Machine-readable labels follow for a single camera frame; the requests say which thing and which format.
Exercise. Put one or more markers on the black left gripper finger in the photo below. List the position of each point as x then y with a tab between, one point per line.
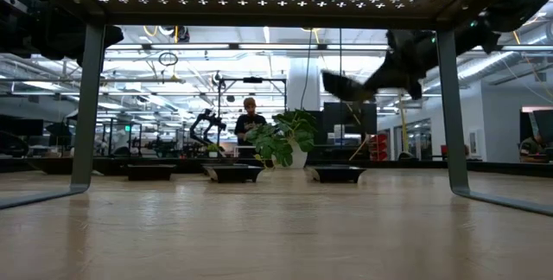
112	37

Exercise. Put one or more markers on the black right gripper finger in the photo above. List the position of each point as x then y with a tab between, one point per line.
386	82

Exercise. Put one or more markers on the black wavy square plate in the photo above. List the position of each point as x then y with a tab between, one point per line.
345	87

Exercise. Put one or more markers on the black square mini plate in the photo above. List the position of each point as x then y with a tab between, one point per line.
149	173
334	175
233	174

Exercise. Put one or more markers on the black idle robot arm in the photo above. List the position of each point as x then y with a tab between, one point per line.
211	118

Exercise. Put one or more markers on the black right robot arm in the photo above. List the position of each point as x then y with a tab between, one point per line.
514	12

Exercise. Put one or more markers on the black flat monitor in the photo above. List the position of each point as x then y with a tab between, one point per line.
358	120

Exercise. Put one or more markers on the red storage bins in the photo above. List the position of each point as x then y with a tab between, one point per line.
379	146

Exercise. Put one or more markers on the black office chair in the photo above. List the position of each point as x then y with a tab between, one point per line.
59	132

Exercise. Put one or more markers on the black computer monitor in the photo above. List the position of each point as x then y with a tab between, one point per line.
26	128

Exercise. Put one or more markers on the long ceiling light bar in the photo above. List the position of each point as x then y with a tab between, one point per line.
281	46

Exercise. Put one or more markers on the grey perforated metal shelf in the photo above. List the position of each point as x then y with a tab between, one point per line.
276	18

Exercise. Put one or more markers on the green plant in white pot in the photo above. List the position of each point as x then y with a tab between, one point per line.
272	146

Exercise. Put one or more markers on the person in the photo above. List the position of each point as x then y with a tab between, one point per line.
248	124
529	147

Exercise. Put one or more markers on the small plant in white pot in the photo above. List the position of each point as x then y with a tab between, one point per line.
213	153

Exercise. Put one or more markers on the black camera rig frame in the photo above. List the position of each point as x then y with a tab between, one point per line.
252	80

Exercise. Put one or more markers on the black aluminium table frame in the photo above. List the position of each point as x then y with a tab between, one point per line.
510	167

